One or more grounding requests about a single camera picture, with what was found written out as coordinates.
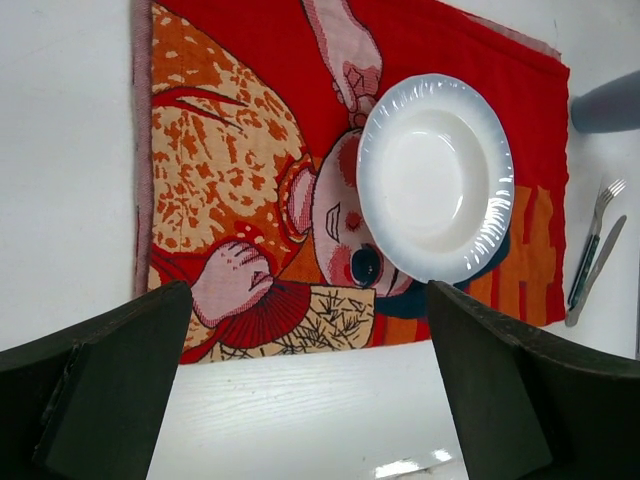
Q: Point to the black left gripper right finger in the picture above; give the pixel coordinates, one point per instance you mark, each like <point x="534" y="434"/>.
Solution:
<point x="528" y="404"/>

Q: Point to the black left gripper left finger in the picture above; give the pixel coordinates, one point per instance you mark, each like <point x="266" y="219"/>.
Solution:
<point x="88" y="401"/>

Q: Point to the silver table knife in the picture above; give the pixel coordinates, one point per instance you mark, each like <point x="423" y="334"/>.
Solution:
<point x="573" y="315"/>

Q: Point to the silver fork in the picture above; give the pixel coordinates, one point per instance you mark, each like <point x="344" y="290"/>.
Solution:
<point x="605" y="196"/>

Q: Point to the white blue-rimmed plate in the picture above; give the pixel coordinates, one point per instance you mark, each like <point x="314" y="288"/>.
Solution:
<point x="435" y="178"/>

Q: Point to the blue cup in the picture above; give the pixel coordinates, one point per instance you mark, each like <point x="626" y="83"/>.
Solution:
<point x="609" y="108"/>

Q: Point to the red patterned cloth placemat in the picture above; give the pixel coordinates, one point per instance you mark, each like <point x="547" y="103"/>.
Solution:
<point x="249" y="115"/>

